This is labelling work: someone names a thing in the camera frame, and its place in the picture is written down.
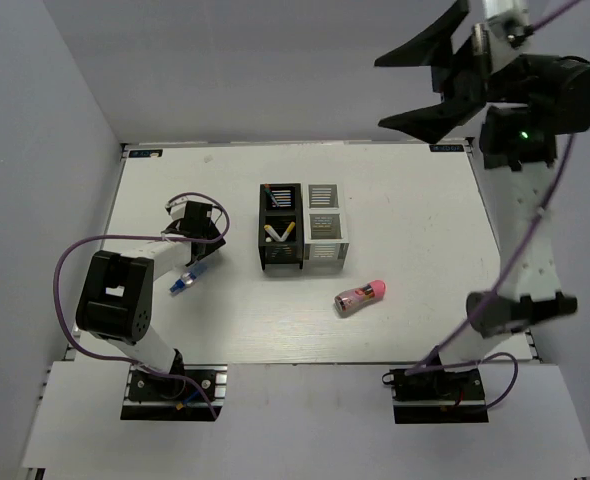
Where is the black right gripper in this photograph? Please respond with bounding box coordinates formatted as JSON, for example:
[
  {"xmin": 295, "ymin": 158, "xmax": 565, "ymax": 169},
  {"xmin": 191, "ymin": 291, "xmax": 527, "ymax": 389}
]
[{"xmin": 372, "ymin": 0, "xmax": 557, "ymax": 145}]

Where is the small blue capped bottle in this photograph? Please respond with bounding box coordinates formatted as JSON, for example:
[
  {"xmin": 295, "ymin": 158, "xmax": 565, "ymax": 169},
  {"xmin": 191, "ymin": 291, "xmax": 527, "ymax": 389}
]
[{"xmin": 169, "ymin": 262, "xmax": 208, "ymax": 296}]

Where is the yellow capped white marker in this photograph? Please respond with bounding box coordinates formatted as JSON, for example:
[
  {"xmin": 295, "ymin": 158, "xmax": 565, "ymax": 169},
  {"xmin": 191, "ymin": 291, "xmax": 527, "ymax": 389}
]
[{"xmin": 280, "ymin": 221, "xmax": 296, "ymax": 242}]

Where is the pink capped glue bottle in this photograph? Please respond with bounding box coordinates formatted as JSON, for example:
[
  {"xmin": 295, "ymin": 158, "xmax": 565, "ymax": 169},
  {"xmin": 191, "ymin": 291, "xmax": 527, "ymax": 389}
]
[{"xmin": 334, "ymin": 280, "xmax": 386, "ymax": 317}]

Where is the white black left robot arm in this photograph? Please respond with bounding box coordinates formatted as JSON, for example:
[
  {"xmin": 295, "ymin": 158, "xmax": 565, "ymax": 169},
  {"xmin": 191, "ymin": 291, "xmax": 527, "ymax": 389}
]
[{"xmin": 76, "ymin": 197, "xmax": 225, "ymax": 399}]

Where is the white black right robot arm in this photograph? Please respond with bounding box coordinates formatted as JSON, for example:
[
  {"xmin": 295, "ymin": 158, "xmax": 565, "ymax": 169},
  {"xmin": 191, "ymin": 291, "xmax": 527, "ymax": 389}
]
[{"xmin": 375, "ymin": 1, "xmax": 590, "ymax": 399}]

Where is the blue corner label sticker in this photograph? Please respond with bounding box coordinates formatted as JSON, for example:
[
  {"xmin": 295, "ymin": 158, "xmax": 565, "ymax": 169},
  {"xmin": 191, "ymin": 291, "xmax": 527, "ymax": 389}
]
[{"xmin": 429, "ymin": 144, "xmax": 465, "ymax": 153}]

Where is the black slotted pen holder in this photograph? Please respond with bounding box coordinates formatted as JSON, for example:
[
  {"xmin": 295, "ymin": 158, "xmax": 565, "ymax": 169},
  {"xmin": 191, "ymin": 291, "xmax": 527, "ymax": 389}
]
[{"xmin": 257, "ymin": 183, "xmax": 304, "ymax": 270}]

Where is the left blue corner label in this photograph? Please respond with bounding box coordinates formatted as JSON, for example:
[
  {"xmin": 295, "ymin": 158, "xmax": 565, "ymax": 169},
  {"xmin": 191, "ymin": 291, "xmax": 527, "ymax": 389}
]
[{"xmin": 128, "ymin": 149, "xmax": 163, "ymax": 158}]

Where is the white slotted pen holder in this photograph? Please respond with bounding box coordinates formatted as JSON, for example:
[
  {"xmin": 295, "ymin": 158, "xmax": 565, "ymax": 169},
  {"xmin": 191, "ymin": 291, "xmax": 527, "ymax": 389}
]
[{"xmin": 303, "ymin": 183, "xmax": 350, "ymax": 269}]

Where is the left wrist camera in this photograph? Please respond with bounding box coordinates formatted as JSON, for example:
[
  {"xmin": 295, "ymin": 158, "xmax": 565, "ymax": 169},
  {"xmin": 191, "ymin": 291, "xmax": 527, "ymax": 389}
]
[{"xmin": 164, "ymin": 195, "xmax": 188, "ymax": 219}]

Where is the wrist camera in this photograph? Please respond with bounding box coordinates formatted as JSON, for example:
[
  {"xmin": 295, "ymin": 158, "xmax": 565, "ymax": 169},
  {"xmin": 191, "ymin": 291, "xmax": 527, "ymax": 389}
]
[
  {"xmin": 470, "ymin": 0, "xmax": 532, "ymax": 79},
  {"xmin": 164, "ymin": 195, "xmax": 188, "ymax": 219}
]

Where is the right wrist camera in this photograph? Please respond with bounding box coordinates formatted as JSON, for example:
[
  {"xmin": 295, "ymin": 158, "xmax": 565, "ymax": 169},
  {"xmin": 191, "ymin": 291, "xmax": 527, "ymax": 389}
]
[{"xmin": 470, "ymin": 0, "xmax": 532, "ymax": 79}]

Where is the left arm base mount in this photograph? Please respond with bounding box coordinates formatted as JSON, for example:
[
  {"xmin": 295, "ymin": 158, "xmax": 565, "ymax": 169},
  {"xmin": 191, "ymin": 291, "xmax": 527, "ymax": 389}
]
[{"xmin": 120, "ymin": 365, "xmax": 228, "ymax": 422}]

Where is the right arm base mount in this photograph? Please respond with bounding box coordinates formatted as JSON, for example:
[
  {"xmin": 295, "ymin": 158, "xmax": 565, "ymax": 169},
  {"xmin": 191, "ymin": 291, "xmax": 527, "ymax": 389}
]
[{"xmin": 382, "ymin": 369, "xmax": 488, "ymax": 425}]

